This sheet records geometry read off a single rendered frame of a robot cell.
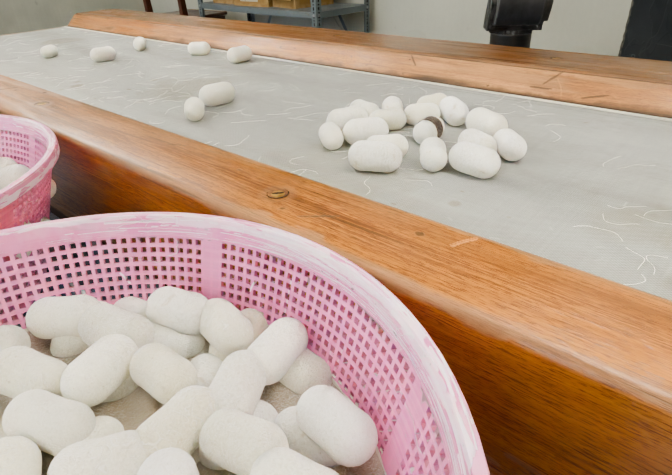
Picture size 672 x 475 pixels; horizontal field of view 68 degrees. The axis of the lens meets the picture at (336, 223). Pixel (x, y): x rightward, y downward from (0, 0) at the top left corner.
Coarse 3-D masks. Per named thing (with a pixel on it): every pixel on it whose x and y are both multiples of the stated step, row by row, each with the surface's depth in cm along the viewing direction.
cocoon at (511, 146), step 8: (504, 128) 36; (496, 136) 36; (504, 136) 35; (512, 136) 35; (520, 136) 35; (504, 144) 35; (512, 144) 34; (520, 144) 34; (504, 152) 35; (512, 152) 34; (520, 152) 34; (512, 160) 35
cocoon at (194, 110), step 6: (186, 102) 46; (192, 102) 45; (198, 102) 46; (186, 108) 45; (192, 108) 45; (198, 108) 45; (186, 114) 45; (192, 114) 45; (198, 114) 45; (192, 120) 46
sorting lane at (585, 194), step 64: (0, 64) 74; (64, 64) 72; (128, 64) 70; (192, 64) 69; (256, 64) 67; (192, 128) 45; (256, 128) 44; (448, 128) 42; (512, 128) 41; (576, 128) 41; (640, 128) 40; (384, 192) 32; (448, 192) 32; (512, 192) 31; (576, 192) 31; (640, 192) 31; (576, 256) 25; (640, 256) 25
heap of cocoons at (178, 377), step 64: (64, 320) 22; (128, 320) 21; (192, 320) 22; (256, 320) 23; (0, 384) 19; (64, 384) 18; (128, 384) 20; (192, 384) 19; (256, 384) 19; (320, 384) 20; (0, 448) 16; (64, 448) 16; (128, 448) 16; (192, 448) 17; (256, 448) 16; (320, 448) 17
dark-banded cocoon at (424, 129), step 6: (426, 120) 38; (420, 126) 38; (426, 126) 38; (432, 126) 38; (444, 126) 39; (414, 132) 38; (420, 132) 38; (426, 132) 38; (432, 132) 38; (414, 138) 39; (420, 138) 38; (426, 138) 38
